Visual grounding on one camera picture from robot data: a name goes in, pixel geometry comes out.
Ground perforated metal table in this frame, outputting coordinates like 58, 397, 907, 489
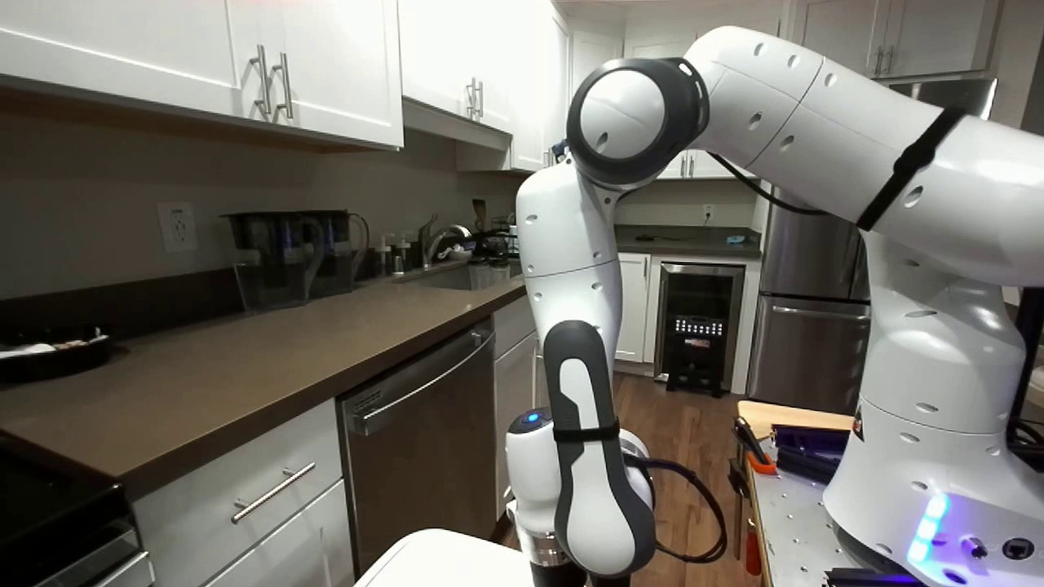
746, 464, 928, 587

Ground orange clamp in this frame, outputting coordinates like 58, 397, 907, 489
729, 415, 784, 482

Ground white wall cabinet, two handles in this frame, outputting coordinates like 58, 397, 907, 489
0, 0, 409, 152

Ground white drawer with handle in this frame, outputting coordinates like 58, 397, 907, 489
127, 397, 359, 587

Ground white wall cabinet, short handle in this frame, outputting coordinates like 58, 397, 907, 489
396, 0, 516, 139

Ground wooden board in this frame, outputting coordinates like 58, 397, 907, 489
735, 397, 860, 444

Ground dark water filter pitcher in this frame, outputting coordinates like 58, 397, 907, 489
224, 205, 374, 314

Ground kitchen sink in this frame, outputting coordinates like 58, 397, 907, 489
406, 256, 528, 294

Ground chrome kitchen faucet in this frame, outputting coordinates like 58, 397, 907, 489
416, 215, 476, 275

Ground dark purple box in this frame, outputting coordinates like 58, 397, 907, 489
771, 425, 856, 484

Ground white wall outlet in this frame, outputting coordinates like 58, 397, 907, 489
158, 197, 200, 262

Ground stainless steel refrigerator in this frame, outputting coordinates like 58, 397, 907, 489
746, 71, 998, 415

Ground white bin with lid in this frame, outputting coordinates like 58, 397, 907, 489
352, 524, 539, 587

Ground black tray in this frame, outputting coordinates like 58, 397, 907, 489
0, 330, 116, 384

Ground dish rack with dishes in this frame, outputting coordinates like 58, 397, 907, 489
473, 218, 524, 268

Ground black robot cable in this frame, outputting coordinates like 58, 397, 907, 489
619, 145, 833, 567

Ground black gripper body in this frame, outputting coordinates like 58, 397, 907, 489
528, 556, 632, 587

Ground black wine cooler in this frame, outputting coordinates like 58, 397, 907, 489
653, 256, 750, 397

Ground stainless steel dishwasher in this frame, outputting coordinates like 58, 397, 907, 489
337, 316, 501, 574

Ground black stove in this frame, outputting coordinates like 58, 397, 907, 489
0, 446, 158, 587

